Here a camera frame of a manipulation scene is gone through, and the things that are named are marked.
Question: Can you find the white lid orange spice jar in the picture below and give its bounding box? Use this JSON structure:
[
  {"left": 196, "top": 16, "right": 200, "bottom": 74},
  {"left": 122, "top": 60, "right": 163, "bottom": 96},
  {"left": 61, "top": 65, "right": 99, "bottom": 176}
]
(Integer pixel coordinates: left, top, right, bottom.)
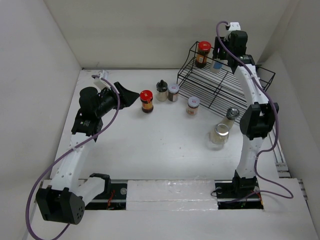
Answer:
[{"left": 186, "top": 96, "right": 200, "bottom": 116}]

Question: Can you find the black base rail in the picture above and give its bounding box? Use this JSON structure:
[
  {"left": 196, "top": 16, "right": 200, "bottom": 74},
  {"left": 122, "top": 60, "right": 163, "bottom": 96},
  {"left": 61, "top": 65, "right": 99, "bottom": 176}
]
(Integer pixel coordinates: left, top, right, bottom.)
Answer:
[{"left": 77, "top": 177, "right": 265, "bottom": 211}]

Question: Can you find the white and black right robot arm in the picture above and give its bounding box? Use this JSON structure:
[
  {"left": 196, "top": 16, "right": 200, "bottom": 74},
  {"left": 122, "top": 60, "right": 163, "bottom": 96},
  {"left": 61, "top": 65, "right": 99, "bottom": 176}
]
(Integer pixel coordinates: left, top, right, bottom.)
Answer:
[{"left": 213, "top": 29, "right": 279, "bottom": 204}]

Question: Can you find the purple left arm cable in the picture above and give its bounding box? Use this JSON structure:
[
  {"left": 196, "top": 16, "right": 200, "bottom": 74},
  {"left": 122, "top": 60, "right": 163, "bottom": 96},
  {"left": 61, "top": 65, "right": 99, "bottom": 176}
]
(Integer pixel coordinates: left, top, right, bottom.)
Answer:
[{"left": 24, "top": 74, "right": 121, "bottom": 240}]

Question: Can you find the red lid chili jar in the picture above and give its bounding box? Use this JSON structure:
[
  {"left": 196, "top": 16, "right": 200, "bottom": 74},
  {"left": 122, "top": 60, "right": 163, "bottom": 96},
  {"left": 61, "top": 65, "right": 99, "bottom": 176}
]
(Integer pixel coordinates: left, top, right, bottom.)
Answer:
[
  {"left": 195, "top": 41, "right": 212, "bottom": 69},
  {"left": 140, "top": 90, "right": 154, "bottom": 114}
]

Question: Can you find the black collar pepper shaker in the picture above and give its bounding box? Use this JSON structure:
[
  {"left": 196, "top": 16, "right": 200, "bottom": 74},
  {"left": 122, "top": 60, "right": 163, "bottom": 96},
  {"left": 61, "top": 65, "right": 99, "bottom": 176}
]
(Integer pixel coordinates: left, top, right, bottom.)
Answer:
[{"left": 222, "top": 107, "right": 240, "bottom": 129}]

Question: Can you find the silver lid blue label shaker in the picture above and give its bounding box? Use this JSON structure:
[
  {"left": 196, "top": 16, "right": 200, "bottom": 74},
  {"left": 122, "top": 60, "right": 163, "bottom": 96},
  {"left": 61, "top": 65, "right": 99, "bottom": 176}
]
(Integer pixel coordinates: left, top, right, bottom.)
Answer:
[{"left": 210, "top": 58, "right": 224, "bottom": 74}]

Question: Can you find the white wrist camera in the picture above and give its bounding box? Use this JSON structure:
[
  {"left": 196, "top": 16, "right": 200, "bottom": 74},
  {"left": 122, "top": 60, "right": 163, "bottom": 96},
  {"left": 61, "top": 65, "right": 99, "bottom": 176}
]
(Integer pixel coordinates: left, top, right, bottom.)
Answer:
[
  {"left": 93, "top": 70, "right": 110, "bottom": 90},
  {"left": 225, "top": 22, "right": 241, "bottom": 32}
]

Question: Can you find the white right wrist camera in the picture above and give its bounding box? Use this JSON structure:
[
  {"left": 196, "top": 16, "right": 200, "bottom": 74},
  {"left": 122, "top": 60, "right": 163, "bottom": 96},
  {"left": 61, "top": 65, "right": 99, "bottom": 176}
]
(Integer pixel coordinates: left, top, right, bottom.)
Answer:
[{"left": 225, "top": 22, "right": 241, "bottom": 32}]

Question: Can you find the black knob grinder jar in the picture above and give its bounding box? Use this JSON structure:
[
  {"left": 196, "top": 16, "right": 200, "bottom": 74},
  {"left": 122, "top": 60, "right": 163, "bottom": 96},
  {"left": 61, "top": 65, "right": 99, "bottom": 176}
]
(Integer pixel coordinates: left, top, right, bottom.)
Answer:
[{"left": 156, "top": 79, "right": 168, "bottom": 102}]

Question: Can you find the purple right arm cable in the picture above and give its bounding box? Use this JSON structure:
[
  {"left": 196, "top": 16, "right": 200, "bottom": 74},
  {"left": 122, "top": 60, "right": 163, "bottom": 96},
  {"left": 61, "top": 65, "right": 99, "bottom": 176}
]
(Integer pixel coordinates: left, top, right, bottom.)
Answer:
[{"left": 216, "top": 20, "right": 295, "bottom": 203}]

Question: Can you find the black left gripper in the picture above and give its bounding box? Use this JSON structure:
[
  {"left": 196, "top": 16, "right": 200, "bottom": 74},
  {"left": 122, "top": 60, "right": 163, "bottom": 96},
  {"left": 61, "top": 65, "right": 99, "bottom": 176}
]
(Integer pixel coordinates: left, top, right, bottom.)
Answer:
[{"left": 95, "top": 82, "right": 139, "bottom": 118}]

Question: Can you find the wide clear glass jar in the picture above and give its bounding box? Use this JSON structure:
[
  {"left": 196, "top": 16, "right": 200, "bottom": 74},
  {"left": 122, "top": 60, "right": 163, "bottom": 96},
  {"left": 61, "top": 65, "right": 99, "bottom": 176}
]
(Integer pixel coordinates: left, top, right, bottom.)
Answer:
[{"left": 209, "top": 123, "right": 230, "bottom": 151}]

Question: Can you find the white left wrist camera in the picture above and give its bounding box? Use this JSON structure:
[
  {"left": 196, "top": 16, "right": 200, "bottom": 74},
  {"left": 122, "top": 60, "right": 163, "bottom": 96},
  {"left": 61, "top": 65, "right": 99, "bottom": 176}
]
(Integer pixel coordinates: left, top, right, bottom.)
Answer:
[{"left": 93, "top": 70, "right": 110, "bottom": 90}]

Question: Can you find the white lid dark spice jar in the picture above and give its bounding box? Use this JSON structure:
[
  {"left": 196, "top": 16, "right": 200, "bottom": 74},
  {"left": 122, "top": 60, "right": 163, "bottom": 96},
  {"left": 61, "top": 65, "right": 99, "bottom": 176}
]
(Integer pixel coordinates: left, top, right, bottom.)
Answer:
[{"left": 167, "top": 83, "right": 180, "bottom": 102}]

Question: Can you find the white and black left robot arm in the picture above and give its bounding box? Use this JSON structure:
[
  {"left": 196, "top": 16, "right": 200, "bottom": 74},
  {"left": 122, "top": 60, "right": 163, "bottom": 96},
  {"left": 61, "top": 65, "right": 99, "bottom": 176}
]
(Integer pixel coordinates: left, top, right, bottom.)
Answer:
[{"left": 35, "top": 82, "right": 140, "bottom": 225}]

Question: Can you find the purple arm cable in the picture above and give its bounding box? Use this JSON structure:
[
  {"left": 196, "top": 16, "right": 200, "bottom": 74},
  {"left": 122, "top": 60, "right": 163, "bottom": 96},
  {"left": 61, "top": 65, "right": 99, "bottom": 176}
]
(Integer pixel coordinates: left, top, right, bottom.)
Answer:
[
  {"left": 216, "top": 20, "right": 295, "bottom": 203},
  {"left": 24, "top": 74, "right": 121, "bottom": 240}
]

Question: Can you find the black wire rack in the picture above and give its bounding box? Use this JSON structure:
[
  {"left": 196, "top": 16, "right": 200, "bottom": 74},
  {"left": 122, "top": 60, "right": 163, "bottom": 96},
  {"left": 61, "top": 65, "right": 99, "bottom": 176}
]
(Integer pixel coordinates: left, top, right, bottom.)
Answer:
[{"left": 176, "top": 41, "right": 276, "bottom": 121}]

